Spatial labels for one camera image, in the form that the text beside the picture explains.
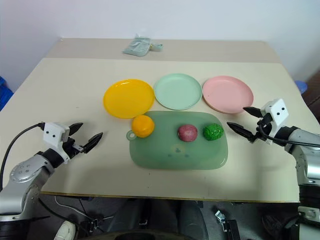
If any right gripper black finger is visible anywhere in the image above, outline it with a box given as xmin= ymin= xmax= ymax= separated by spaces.
xmin=226 ymin=121 xmax=256 ymax=144
xmin=242 ymin=106 xmax=263 ymax=119

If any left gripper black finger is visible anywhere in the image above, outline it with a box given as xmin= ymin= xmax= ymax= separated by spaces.
xmin=82 ymin=131 xmax=104 ymax=154
xmin=68 ymin=122 xmax=84 ymax=138

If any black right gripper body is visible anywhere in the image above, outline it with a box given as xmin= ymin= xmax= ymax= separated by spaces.
xmin=252 ymin=113 xmax=274 ymax=143

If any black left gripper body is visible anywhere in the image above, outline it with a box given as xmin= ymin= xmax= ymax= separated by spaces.
xmin=60 ymin=134 xmax=85 ymax=162

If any green round vegetable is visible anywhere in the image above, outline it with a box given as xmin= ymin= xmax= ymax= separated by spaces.
xmin=202 ymin=123 xmax=224 ymax=142

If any pink plate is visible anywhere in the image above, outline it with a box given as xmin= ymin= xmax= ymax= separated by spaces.
xmin=202 ymin=76 xmax=255 ymax=115

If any orange fruit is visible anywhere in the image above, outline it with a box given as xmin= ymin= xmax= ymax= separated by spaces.
xmin=131 ymin=114 xmax=155 ymax=139

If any purple red fruit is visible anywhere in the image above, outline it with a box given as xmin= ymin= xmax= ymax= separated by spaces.
xmin=177 ymin=124 xmax=199 ymax=142

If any yellow plastic plate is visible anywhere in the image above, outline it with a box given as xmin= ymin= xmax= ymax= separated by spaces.
xmin=103 ymin=78 xmax=155 ymax=120

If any mint green plate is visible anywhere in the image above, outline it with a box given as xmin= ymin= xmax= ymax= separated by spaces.
xmin=153 ymin=73 xmax=203 ymax=111

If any blue round stool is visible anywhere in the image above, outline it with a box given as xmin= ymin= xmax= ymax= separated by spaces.
xmin=294 ymin=79 xmax=309 ymax=95

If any brown wooden furniture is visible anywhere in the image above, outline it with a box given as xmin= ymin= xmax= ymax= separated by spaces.
xmin=301 ymin=72 xmax=320 ymax=118

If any translucent green cutting board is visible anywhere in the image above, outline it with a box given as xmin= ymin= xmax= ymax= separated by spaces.
xmin=125 ymin=111 xmax=230 ymax=171

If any blue plastic crate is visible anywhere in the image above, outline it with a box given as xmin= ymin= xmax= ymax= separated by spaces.
xmin=0 ymin=75 xmax=14 ymax=112

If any silver metal latch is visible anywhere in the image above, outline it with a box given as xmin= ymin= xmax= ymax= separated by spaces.
xmin=87 ymin=216 xmax=111 ymax=230
xmin=214 ymin=210 xmax=227 ymax=225

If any white shoe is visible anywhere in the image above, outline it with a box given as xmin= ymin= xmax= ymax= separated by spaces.
xmin=54 ymin=219 xmax=77 ymax=240

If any black table leg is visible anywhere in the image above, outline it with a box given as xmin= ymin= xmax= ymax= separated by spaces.
xmin=221 ymin=219 xmax=241 ymax=240

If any light green fabric pouch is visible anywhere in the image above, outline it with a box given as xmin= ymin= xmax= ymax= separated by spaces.
xmin=121 ymin=33 xmax=164 ymax=57

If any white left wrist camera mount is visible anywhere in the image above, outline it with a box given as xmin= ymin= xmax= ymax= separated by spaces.
xmin=42 ymin=121 xmax=71 ymax=165

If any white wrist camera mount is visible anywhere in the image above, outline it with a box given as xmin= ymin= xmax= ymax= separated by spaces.
xmin=259 ymin=98 xmax=291 ymax=146
xmin=42 ymin=121 xmax=71 ymax=165

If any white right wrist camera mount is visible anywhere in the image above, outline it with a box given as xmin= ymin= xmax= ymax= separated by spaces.
xmin=259 ymin=98 xmax=291 ymax=146

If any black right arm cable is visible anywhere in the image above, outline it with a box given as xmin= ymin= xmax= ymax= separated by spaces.
xmin=258 ymin=123 xmax=320 ymax=147

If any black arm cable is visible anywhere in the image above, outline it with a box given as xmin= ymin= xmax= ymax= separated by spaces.
xmin=258 ymin=123 xmax=320 ymax=147
xmin=0 ymin=121 xmax=46 ymax=192

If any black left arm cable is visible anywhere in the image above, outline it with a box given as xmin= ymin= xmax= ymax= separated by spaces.
xmin=0 ymin=121 xmax=46 ymax=192

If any thin white cable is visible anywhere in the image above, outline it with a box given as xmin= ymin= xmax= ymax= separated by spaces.
xmin=54 ymin=195 xmax=97 ymax=222

